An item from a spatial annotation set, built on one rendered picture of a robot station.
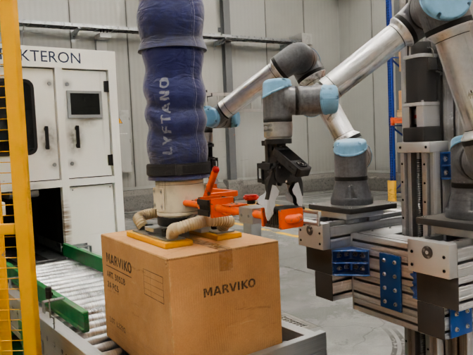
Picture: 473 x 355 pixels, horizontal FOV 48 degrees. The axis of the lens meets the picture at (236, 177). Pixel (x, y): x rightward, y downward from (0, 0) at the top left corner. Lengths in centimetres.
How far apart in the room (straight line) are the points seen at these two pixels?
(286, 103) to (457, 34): 44
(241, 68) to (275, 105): 1080
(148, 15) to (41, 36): 886
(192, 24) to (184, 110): 29
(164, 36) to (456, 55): 91
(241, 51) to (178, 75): 1043
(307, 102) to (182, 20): 63
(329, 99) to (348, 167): 57
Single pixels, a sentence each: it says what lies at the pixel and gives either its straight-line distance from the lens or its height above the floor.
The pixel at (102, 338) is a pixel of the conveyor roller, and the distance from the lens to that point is 223.
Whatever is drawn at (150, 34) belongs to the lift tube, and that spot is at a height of 164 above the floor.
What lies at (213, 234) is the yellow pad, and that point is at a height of 97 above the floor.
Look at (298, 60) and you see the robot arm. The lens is 201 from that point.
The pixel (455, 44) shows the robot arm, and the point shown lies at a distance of 146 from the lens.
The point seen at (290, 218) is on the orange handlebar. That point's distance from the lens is 135.
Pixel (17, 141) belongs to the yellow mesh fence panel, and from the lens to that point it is 212.
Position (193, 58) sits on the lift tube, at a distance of 185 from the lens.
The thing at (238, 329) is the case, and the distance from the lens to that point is 176.
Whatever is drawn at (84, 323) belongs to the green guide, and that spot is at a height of 59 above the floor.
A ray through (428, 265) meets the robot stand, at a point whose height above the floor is 93.
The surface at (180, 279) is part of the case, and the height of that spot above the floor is 88.
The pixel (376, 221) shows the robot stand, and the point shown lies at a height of 97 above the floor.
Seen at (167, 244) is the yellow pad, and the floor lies 97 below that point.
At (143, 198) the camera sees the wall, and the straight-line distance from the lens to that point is 1087.
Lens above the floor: 128
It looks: 4 degrees down
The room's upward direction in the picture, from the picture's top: 3 degrees counter-clockwise
